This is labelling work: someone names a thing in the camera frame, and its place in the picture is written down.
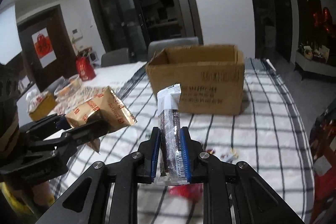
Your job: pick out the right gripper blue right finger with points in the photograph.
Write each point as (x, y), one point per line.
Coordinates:
(195, 170)

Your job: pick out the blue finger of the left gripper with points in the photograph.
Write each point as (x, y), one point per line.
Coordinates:
(45, 127)
(88, 134)

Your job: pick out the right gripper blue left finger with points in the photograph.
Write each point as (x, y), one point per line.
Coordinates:
(149, 149)

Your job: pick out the silver white snack bar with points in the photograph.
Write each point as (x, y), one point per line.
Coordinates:
(172, 170)

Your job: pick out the brown paper snack bag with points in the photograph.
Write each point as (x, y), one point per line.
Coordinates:
(106, 106)

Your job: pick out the brown tissue box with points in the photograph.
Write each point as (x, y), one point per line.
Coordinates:
(39, 104)

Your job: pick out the large red snack packet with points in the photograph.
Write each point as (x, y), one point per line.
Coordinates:
(191, 192)

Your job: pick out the clear plastic food container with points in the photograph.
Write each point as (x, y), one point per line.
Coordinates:
(67, 87)

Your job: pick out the red gift box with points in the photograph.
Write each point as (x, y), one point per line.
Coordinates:
(84, 68)

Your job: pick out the brown cardboard box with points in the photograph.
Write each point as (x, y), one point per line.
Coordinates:
(211, 77)

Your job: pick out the black white checked tablecloth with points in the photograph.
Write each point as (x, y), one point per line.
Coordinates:
(269, 133)

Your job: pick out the red fu door poster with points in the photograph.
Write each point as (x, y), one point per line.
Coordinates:
(43, 47)

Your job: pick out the grey dining chair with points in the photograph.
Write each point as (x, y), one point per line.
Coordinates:
(158, 46)
(116, 57)

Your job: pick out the dark wooden door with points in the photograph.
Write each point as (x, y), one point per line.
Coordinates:
(64, 65)

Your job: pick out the white low tv cabinet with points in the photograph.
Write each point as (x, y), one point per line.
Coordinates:
(310, 68)

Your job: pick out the black framed glass door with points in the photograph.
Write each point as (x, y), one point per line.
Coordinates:
(131, 27)

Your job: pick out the red foil balloons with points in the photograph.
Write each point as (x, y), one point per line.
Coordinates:
(323, 21)

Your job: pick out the white wall intercom panel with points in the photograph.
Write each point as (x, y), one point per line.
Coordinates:
(77, 34)

